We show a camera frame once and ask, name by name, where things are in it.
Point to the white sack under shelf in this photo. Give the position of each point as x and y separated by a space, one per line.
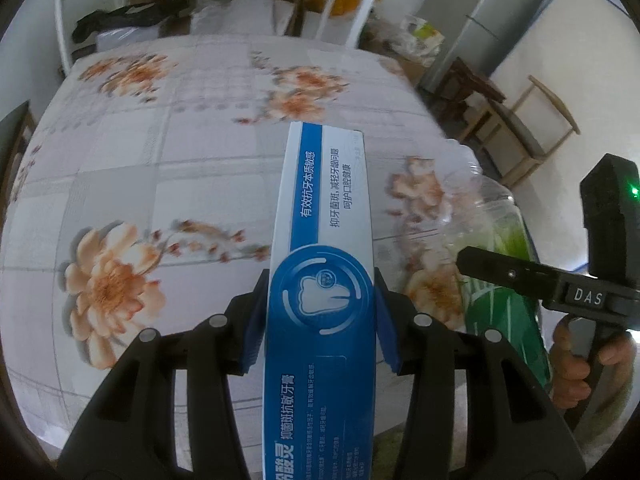
233 17

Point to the dark wooden stool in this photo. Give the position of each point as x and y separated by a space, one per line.
468 82

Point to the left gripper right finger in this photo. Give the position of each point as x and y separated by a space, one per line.
514 432

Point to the clear plastic trash bag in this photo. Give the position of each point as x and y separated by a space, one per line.
448 204

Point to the cardboard box with clutter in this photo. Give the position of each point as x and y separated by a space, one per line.
413 44

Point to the right hand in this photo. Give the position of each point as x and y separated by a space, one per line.
570 372

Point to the floral tablecloth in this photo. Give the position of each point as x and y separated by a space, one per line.
147 196

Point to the black bag under shelf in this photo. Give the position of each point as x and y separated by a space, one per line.
136 15

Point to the blue toothpaste box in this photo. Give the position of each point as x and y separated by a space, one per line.
320 341

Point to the green label plastic bottle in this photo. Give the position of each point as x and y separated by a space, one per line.
495 279

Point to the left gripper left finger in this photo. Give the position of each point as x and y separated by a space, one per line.
164 411

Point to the wooden chair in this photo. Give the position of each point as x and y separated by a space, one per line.
506 120

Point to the grey refrigerator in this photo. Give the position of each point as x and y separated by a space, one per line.
481 32

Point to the white mattress blue trim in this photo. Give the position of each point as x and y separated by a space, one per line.
586 52

